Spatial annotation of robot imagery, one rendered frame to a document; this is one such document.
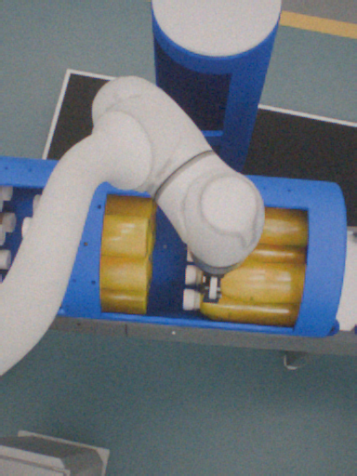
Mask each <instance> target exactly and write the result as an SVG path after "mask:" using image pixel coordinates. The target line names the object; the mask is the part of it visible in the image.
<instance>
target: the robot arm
mask: <svg viewBox="0 0 357 476"><path fill-rule="evenodd" d="M92 116H93V125H94V128H93V131H92V135H91V136H89V137H87V138H86V139H82V140H81V142H79V143H78V144H76V145H75V146H73V147H72V148H71V149H70V150H69V151H68V152H66V154H64V155H63V156H62V157H61V158H60V159H59V162H58V164H57V165H56V167H55V168H54V170H53V172H52V174H51V176H50V178H49V180H48V183H47V185H46V188H45V189H44V190H43V193H42V195H41V197H40V201H39V203H38V206H37V207H36V209H35V212H34V214H33V218H32V221H31V223H30V226H29V228H28V230H27V232H26V234H25V236H24V239H23V242H22V244H20V248H19V251H18V253H17V255H16V256H15V259H14V262H13V264H12V267H11V269H10V270H9V272H8V274H7V277H6V278H5V280H4V281H3V283H2V284H1V285H0V375H3V374H4V373H5V372H6V371H7V370H8V369H9V368H11V367H12V366H13V365H14V364H16V363H17V362H18V361H19V360H20V359H21V358H22V357H23V356H25V355H26V354H27V353H28V352H29V351H30V350H31V349H32V347H33V345H34V344H35V343H36V342H38V341H39V340H40V338H41V337H42V336H43V335H44V333H45V332H46V331H47V329H48V328H49V327H50V325H51V323H52V322H53V319H54V317H55V315H56V313H57V311H58V309H59V307H60V303H61V301H62V300H63V296H64V293H65V290H66V287H67V284H68V281H70V277H71V274H72V270H73V264H74V262H75V257H76V253H77V250H78V246H79V244H80V239H81V235H82V232H83V228H84V226H85V222H86V215H87V211H88V208H89V205H91V201H92V197H93V195H94V192H95V190H96V188H97V187H98V186H99V184H100V183H101V182H103V181H107V182H110V183H111V184H112V186H113V187H114V188H117V189H119V190H124V191H129V190H133V191H136V192H147V193H149V194H150V196H151V197H152V198H153V199H154V200H155V201H156V203H157V204H158V205H159V206H160V208H161V209H162V210H163V212H164V213H165V214H166V215H167V216H168V218H169V219H170V221H171V223H172V225H173V226H174V228H175V229H176V231H177V233H178V235H179V237H180V238H182V241H183V242H184V243H185V244H187V245H188V250H189V254H190V256H191V259H192V261H193V263H194V264H195V265H196V266H197V267H198V268H200V269H201V270H202V271H203V276H204V277H205V282H203V285H200V292H202V295H204V297H203V302H204V303H213V304H217V303H219V300H220V299H221V298H222V295H221V287H220V281H221V279H223V278H224V275H225V274H226V273H228V272H230V271H233V270H236V269H237V268H239V267H240V266H241V265H242V264H243V262H244V261H245V259H246V257H247V256H248V255H249V254H250V253H251V252H252V251H253V249H255V248H256V246H257V245H258V242H259V239H260V237H261V234H262V232H263V228H264V222H265V208H264V204H263V199H262V196H261V194H260V192H259V190H258V188H257V187H256V186H254V185H253V182H252V181H250V180H249V179H248V178H247V177H245V176H243V175H242V174H240V173H237V172H235V171H233V170H232V169H230V168H229V166H228V165H226V164H225V163H224V162H223V161H222V160H221V159H220V158H219V157H217V156H216V154H215V153H214V152H213V151H212V149H211V148H210V146H209V144H208V143H207V141H206V140H205V137H204V135H203V134H202V132H200V131H199V130H198V128H197V127H196V126H195V123H194V122H193V121H192V120H191V118H190V117H189V116H188V115H187V114H186V113H185V112H184V111H183V110H182V109H181V108H180V107H179V106H178V105H177V104H176V103H175V101H174V100H172V99H171V98H170V97H169V96H168V95H167V94H166V93H165V92H164V91H162V90H161V89H159V88H158V87H157V86H155V85H153V84H152V83H150V82H148V81H146V80H144V79H140V78H138V77H135V76H128V77H119V78H116V79H113V80H111V81H110V82H109V83H107V84H106V85H105V86H104V87H103V88H102V89H100V90H99V91H98V93H97V96H96V97H95V99H94V101H93V106H92Z"/></svg>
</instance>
